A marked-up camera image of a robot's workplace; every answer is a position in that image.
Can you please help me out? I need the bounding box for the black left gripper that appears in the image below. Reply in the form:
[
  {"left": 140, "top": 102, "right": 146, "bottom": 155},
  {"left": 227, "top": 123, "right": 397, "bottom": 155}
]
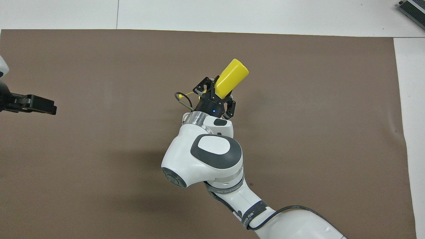
[{"left": 0, "top": 81, "right": 57, "bottom": 116}]

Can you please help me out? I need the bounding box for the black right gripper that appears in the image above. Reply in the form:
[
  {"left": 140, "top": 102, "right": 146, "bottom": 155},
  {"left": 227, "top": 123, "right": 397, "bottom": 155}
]
[{"left": 193, "top": 77, "right": 237, "bottom": 120}]

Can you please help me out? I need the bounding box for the yellow squeeze bottle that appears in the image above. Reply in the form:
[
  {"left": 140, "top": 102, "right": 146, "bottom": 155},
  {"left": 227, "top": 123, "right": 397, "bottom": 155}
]
[{"left": 179, "top": 58, "right": 250, "bottom": 100}]

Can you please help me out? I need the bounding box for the brown paper mat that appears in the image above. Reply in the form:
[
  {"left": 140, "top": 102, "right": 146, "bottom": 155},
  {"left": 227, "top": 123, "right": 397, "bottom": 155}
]
[{"left": 0, "top": 29, "right": 417, "bottom": 239}]

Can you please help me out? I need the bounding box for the grey ribbed metal device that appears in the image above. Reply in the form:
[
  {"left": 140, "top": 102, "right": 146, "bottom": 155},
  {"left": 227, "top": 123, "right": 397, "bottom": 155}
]
[{"left": 398, "top": 0, "right": 425, "bottom": 32}]

